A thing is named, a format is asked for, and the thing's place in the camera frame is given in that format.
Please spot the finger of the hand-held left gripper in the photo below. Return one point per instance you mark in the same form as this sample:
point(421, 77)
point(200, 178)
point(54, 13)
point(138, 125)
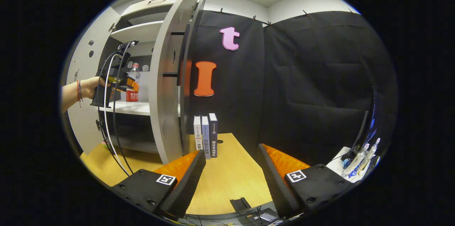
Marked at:
point(115, 94)
point(130, 84)

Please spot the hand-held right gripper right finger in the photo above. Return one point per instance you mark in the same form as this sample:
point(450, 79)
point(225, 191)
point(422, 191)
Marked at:
point(275, 183)

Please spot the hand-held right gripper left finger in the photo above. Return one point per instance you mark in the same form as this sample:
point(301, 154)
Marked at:
point(185, 187)

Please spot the clear water bottle red label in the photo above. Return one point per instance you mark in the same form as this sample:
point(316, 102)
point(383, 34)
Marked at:
point(133, 96)

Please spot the small white device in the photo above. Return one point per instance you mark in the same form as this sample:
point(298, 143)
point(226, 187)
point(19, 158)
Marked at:
point(267, 216)

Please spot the white open cabinet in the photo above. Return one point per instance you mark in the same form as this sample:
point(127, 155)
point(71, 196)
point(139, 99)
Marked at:
point(142, 32)

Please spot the black stand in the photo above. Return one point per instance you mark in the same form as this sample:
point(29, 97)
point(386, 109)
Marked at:
point(240, 204)

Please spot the black box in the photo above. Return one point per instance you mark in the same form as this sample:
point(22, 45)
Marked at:
point(254, 219)

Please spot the white cabinet door with hinges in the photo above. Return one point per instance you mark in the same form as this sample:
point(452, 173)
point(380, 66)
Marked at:
point(83, 126)

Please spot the light blue book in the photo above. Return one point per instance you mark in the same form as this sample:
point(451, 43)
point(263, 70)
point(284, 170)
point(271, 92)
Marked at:
point(205, 137)

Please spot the dark navy book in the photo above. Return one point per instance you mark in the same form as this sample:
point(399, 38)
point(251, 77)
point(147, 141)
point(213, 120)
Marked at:
point(213, 133)

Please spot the white side desk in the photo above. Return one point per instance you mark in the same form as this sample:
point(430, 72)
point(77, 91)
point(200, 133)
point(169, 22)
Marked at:
point(336, 163)

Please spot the white upper cabinet flap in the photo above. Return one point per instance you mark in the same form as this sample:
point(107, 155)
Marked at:
point(156, 5)

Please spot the clear spray bottle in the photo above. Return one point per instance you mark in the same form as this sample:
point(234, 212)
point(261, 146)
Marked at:
point(369, 153)
point(355, 162)

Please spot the black computer monitor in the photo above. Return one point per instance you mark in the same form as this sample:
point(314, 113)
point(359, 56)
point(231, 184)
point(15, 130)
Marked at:
point(369, 123)

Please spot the black backdrop cloth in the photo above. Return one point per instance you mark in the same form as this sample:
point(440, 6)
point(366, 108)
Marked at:
point(320, 76)

